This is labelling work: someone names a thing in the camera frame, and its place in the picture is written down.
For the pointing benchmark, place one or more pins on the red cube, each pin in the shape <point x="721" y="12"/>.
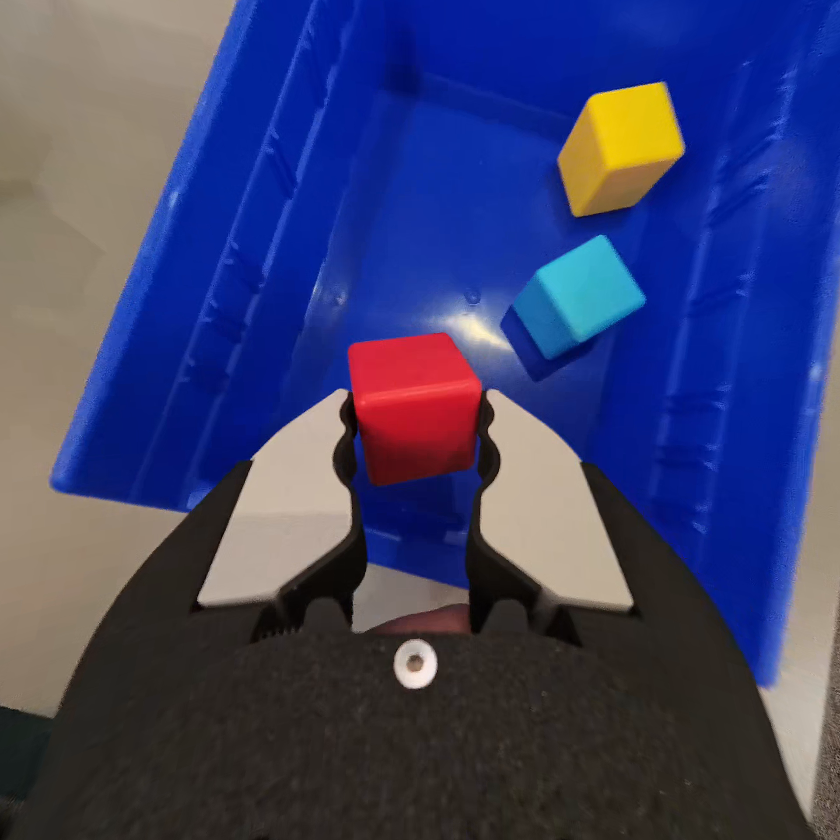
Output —
<point x="413" y="407"/>

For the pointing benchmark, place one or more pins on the light blue cube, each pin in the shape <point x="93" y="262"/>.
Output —
<point x="577" y="298"/>

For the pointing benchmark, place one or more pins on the yellow cube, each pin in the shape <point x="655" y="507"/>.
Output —
<point x="620" y="151"/>

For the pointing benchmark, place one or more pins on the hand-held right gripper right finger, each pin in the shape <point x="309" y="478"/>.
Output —
<point x="554" y="525"/>

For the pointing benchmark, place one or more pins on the grey desk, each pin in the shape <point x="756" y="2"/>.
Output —
<point x="79" y="262"/>

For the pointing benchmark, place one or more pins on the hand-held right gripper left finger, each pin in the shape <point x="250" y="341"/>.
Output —
<point x="289" y="525"/>

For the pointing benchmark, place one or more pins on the blue plastic bin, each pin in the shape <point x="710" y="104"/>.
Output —
<point x="426" y="197"/>

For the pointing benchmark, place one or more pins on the person's blue jeans leg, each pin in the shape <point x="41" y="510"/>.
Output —
<point x="23" y="754"/>

